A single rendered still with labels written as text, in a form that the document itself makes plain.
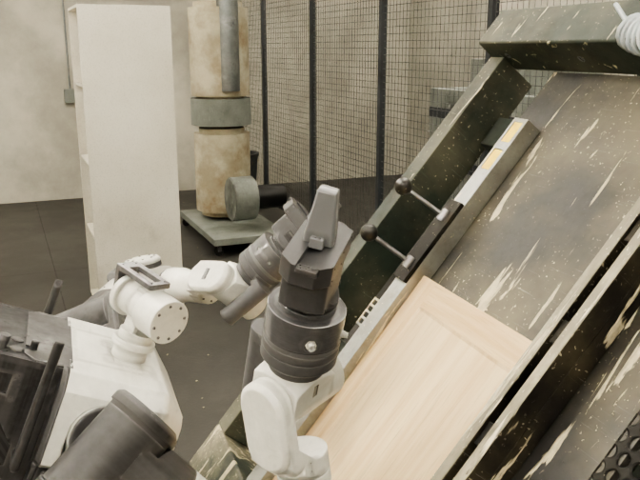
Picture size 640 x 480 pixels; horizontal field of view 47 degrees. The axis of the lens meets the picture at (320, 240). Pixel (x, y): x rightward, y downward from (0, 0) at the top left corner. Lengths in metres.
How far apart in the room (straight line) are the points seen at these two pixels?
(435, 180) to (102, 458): 1.12
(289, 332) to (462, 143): 1.09
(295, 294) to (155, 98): 4.39
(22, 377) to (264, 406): 0.35
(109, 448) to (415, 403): 0.62
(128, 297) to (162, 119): 4.05
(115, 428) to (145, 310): 0.22
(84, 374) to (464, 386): 0.62
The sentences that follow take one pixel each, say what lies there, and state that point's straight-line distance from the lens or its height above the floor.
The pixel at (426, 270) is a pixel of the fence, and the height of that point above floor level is 1.34.
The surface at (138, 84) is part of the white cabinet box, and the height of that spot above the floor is 1.56.
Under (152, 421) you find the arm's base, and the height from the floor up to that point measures 1.36.
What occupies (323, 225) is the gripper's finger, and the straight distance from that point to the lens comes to 0.76.
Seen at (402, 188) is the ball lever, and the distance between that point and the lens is 1.54.
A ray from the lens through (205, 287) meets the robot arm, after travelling 1.38.
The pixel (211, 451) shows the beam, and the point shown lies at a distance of 1.80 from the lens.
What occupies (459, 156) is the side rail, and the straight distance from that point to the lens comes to 1.80.
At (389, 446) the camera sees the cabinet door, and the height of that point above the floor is 1.10.
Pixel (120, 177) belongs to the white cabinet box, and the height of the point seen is 0.95.
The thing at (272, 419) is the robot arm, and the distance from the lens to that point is 0.84.
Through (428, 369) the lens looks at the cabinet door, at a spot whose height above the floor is 1.22.
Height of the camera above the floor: 1.78
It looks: 14 degrees down
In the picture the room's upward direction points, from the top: straight up
